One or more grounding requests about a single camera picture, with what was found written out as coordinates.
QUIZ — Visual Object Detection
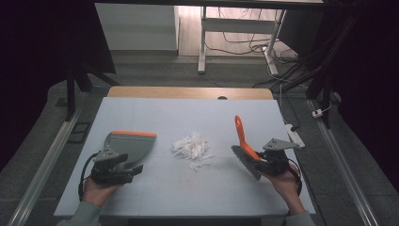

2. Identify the white metal desk frame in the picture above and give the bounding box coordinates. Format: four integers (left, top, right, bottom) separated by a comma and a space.
197, 6, 287, 76

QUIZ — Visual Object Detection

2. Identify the dark curtain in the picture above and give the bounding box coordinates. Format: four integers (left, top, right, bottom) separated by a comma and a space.
0, 0, 118, 172
326, 0, 399, 193

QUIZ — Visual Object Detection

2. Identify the black floor bracket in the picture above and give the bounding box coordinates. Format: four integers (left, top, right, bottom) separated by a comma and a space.
67, 121, 92, 145

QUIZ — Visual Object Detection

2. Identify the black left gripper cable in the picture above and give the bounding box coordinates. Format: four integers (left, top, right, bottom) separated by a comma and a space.
77, 152, 99, 202

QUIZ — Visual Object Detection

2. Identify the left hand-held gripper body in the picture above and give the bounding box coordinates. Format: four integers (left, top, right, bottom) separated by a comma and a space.
89, 150, 134, 186

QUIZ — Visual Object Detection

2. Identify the pale blue table board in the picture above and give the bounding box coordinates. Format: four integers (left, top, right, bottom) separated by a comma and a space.
54, 96, 316, 218

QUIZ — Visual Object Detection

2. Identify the tangle of floor cables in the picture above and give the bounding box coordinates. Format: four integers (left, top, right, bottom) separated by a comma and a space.
205, 8, 299, 65

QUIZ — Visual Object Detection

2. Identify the white power strip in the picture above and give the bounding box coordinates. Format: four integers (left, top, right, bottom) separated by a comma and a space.
284, 123, 306, 150

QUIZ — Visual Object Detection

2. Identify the aluminium rail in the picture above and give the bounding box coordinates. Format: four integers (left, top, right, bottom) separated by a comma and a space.
6, 90, 90, 226
307, 98, 381, 226

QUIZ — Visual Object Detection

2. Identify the person's left hand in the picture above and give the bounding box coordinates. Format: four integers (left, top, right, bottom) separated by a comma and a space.
82, 177, 122, 208

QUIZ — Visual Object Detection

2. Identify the white cabinet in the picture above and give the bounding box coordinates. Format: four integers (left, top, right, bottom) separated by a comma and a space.
94, 3, 180, 52

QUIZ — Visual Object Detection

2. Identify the black metal stand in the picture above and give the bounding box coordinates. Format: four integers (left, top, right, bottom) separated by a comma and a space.
305, 13, 361, 130
64, 60, 122, 122

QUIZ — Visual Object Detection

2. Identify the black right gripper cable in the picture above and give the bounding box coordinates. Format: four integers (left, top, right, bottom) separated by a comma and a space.
286, 158, 304, 196

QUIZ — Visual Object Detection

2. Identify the wooden table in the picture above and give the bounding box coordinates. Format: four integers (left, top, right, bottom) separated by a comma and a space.
106, 86, 275, 101

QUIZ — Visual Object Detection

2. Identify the small white adapter with cable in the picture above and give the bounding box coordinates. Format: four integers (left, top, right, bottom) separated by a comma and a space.
311, 102, 333, 119

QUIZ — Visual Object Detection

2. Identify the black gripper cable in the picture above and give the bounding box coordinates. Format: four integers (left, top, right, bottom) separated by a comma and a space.
286, 158, 304, 196
77, 152, 99, 202

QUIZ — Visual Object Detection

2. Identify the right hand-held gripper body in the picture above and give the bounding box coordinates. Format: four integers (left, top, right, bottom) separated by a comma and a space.
255, 137, 301, 176

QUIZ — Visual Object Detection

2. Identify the person's right hand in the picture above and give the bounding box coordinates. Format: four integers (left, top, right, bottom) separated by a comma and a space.
263, 163, 306, 217

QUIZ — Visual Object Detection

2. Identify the pile of white paper scraps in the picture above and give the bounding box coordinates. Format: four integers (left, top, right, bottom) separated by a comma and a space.
171, 131, 216, 173

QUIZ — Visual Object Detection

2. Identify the grey dustpan with orange edge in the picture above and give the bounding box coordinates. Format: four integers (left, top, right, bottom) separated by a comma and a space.
103, 130, 157, 170

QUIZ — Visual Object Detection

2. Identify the orange-handled grey brush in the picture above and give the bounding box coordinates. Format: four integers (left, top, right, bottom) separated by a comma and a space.
231, 114, 263, 182

